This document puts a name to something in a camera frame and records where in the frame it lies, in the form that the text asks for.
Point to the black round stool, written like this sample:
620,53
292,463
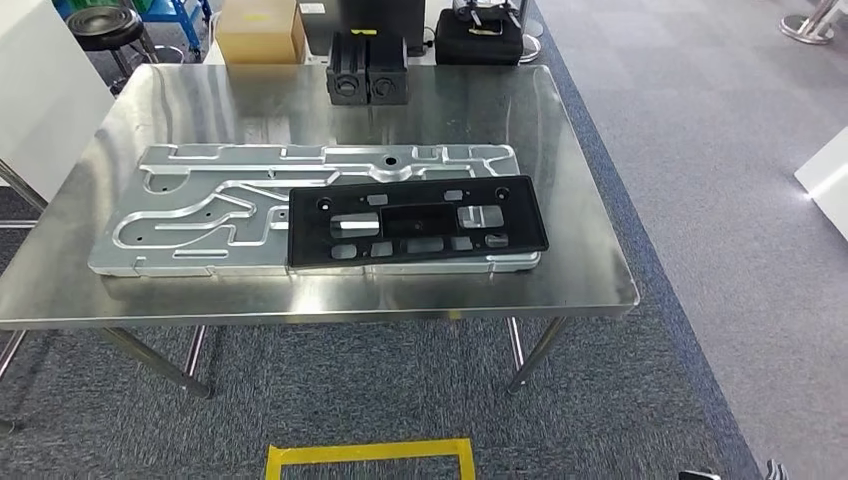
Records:
106,26

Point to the stainless steel workbench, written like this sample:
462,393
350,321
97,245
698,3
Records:
397,112

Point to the silver stanchion base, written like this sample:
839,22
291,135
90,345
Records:
805,30

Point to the yellow floor tape square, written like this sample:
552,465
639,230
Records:
364,452

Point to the brown cardboard box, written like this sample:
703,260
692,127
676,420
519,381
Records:
258,36

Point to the white board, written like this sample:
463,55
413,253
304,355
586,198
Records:
828,192

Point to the machined aluminium plate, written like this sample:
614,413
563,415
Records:
199,262

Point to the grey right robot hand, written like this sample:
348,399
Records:
776,472

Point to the black plastic plate bracket part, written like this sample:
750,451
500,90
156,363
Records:
523,218

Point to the black soft case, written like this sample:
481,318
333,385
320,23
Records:
477,50

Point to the dark grey computer case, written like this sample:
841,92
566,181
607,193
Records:
384,16

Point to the silver stand with base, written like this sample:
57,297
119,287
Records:
530,46

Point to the steel side table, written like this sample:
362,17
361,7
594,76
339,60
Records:
23,187

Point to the grey black handheld device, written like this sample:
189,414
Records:
487,16

